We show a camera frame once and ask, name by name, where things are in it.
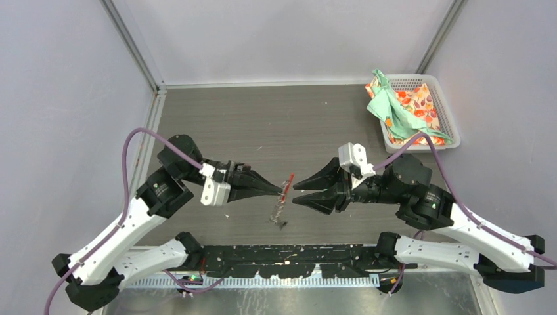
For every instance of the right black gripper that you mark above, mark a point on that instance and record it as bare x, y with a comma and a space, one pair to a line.
325, 178

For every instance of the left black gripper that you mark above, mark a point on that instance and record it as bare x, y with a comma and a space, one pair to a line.
247, 176

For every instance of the red handled metal keyring holder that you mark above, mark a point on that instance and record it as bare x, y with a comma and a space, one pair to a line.
278, 209

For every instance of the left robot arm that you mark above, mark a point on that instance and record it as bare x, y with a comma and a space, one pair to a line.
95, 275

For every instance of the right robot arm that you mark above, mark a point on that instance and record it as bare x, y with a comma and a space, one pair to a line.
503, 261

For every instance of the green cloth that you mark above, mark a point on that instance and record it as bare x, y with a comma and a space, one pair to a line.
391, 113

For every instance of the orange patterned cloth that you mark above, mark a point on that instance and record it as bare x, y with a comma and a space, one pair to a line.
417, 104

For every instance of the white plastic basket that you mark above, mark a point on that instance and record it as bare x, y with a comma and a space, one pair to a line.
422, 96

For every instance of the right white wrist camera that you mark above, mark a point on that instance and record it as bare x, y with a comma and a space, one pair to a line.
353, 160

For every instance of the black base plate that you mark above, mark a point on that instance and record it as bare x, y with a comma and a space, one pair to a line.
288, 261

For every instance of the white slotted cable duct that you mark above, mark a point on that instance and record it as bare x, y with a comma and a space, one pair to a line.
163, 281

